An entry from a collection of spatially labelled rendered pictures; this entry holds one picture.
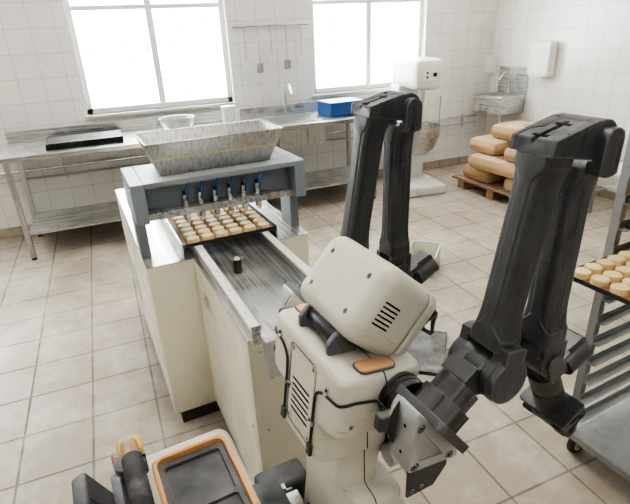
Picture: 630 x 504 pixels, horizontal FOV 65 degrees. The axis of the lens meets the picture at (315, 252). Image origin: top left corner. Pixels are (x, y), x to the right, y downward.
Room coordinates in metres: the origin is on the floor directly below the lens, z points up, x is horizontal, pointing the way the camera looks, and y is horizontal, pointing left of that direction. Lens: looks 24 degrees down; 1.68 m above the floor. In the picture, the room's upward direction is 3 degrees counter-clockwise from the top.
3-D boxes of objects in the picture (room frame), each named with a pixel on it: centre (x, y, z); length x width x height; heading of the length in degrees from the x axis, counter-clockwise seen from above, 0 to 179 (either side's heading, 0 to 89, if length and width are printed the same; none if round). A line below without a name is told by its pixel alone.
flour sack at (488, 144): (5.31, -2.14, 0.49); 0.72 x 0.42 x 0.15; 112
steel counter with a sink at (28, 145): (4.75, 0.98, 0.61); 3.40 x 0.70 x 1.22; 112
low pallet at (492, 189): (5.06, -2.21, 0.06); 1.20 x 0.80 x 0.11; 24
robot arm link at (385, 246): (1.10, -0.20, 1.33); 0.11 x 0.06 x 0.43; 26
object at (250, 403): (1.62, 0.21, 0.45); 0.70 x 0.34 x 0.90; 25
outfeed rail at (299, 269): (2.24, 0.34, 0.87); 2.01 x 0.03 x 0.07; 25
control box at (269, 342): (1.29, 0.06, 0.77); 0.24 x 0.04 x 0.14; 115
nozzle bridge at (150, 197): (2.08, 0.42, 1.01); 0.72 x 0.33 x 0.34; 115
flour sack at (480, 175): (5.33, -2.09, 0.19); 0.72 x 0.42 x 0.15; 114
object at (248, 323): (2.12, 0.60, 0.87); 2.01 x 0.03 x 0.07; 25
